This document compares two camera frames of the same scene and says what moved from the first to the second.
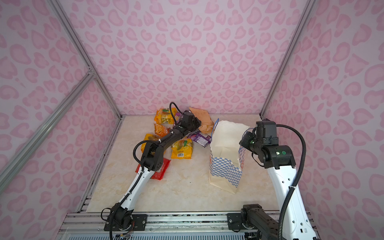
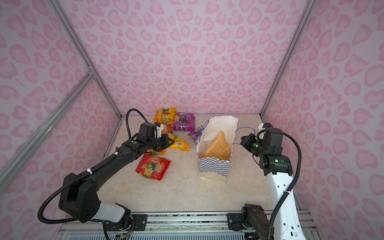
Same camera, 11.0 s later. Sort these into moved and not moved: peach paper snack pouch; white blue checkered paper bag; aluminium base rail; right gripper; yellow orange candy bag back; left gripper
Moved: left gripper; white blue checkered paper bag; peach paper snack pouch
Not moved: right gripper; aluminium base rail; yellow orange candy bag back
